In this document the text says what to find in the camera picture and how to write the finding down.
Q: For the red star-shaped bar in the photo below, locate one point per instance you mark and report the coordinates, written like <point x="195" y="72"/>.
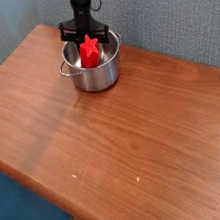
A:
<point x="89" y="52"/>

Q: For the stainless steel pot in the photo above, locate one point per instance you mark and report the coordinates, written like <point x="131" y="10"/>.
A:
<point x="95" y="79"/>

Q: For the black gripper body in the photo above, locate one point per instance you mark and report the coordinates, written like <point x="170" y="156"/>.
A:
<point x="83" y="24"/>

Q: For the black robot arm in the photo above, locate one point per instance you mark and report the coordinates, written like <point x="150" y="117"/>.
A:
<point x="83" y="4"/>

